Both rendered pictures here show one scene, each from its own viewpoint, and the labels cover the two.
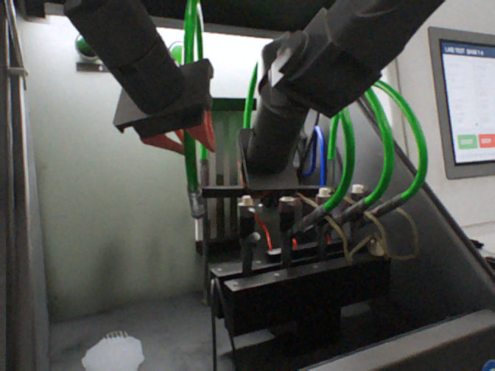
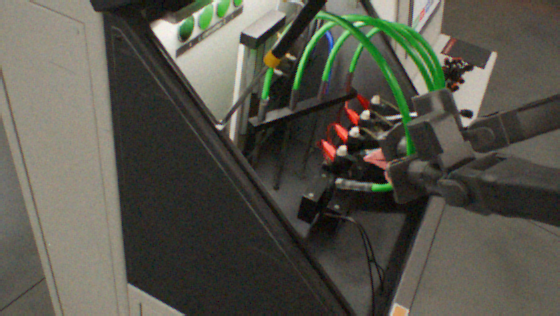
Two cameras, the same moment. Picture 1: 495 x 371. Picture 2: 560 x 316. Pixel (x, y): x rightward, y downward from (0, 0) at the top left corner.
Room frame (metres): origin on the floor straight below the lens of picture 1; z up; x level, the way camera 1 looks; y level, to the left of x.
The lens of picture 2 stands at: (0.11, 0.69, 1.79)
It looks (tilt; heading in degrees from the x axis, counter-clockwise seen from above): 41 degrees down; 316
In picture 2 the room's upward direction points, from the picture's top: 11 degrees clockwise
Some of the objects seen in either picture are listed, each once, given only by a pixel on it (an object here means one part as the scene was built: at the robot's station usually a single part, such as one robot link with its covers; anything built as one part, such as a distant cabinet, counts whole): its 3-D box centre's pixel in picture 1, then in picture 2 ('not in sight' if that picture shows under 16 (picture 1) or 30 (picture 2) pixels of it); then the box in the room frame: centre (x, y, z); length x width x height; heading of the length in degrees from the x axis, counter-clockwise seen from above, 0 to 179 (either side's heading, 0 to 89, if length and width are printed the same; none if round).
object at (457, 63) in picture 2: not in sight; (455, 71); (0.84, -0.72, 1.01); 0.23 x 0.11 x 0.06; 117
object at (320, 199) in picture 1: (325, 251); (358, 151); (0.70, -0.15, 1.00); 0.05 x 0.03 x 0.21; 27
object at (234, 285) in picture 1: (303, 299); (340, 183); (0.69, -0.11, 0.91); 0.34 x 0.10 x 0.15; 117
